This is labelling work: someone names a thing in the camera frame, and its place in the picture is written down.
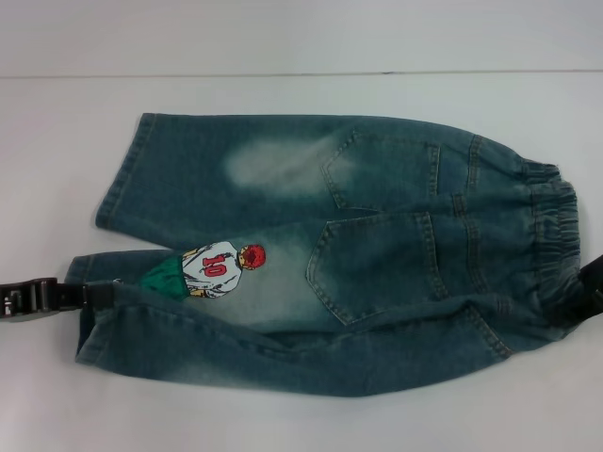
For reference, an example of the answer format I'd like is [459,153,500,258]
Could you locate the blue denim shorts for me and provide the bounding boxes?
[65,111,595,396]

